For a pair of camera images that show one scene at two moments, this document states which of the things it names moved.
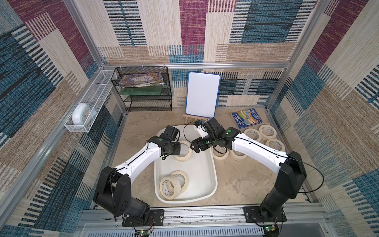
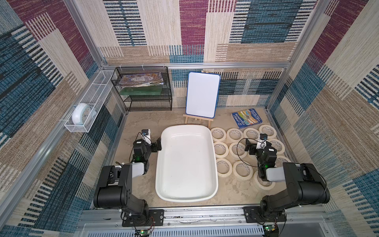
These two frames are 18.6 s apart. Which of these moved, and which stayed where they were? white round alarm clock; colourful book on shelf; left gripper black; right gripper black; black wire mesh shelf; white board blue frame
Moved: right gripper black; left gripper black
Stayed: white board blue frame; black wire mesh shelf; colourful book on shelf; white round alarm clock
